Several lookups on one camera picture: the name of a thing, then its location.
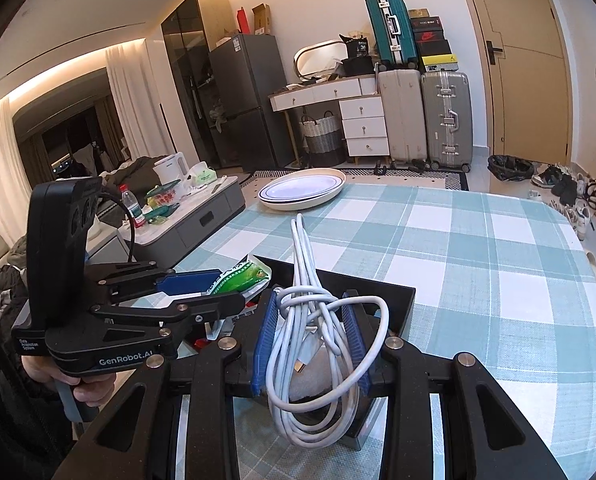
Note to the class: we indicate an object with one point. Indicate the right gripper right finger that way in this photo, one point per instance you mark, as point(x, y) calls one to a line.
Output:
point(484, 435)

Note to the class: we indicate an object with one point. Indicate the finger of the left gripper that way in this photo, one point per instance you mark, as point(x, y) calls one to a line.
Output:
point(190, 311)
point(131, 280)

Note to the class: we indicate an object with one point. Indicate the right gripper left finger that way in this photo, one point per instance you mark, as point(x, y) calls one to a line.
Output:
point(179, 416)

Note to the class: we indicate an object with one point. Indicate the green medicine sachet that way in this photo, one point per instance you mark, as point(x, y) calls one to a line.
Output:
point(248, 278)

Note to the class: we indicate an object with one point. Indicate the black storage box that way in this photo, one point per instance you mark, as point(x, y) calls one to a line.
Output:
point(378, 319)

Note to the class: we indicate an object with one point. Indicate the person's left hand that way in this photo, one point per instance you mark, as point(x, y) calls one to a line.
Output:
point(93, 391)

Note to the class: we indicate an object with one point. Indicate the grey side cabinet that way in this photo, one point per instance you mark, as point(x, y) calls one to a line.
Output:
point(166, 244)

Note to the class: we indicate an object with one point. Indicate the plastic water bottle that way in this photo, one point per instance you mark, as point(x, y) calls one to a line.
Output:
point(131, 202)

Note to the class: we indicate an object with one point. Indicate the white electric kettle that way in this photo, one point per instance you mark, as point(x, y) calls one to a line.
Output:
point(171, 168)

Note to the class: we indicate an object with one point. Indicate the tissue pack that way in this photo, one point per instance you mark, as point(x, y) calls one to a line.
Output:
point(200, 175)

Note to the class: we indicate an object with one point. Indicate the cream oval plate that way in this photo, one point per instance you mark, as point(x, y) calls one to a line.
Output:
point(303, 189)

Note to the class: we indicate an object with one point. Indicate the checkered teal tablecloth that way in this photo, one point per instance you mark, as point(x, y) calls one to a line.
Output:
point(503, 278)

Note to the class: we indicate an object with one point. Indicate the woven laundry basket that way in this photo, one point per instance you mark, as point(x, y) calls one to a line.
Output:
point(324, 139)

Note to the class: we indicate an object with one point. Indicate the dark grey refrigerator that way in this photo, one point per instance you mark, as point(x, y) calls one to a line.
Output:
point(248, 70)

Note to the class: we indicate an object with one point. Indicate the white drawer desk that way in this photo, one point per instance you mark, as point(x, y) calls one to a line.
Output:
point(357, 104)

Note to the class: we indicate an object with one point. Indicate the oval mirror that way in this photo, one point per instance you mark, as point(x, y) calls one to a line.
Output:
point(319, 60)

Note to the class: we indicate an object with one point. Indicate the beige suitcase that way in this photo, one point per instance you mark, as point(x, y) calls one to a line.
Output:
point(403, 106)

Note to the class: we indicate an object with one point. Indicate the silver suitcase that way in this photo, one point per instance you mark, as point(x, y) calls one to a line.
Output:
point(447, 104)

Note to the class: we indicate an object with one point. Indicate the teal suitcase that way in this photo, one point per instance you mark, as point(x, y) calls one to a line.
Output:
point(393, 33)

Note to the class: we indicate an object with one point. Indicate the stacked shoe boxes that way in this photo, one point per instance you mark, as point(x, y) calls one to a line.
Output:
point(433, 48)

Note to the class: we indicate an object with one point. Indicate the tan wooden door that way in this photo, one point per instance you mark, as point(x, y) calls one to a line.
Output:
point(527, 81)

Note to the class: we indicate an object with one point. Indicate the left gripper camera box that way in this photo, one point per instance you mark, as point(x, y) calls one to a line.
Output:
point(60, 215)

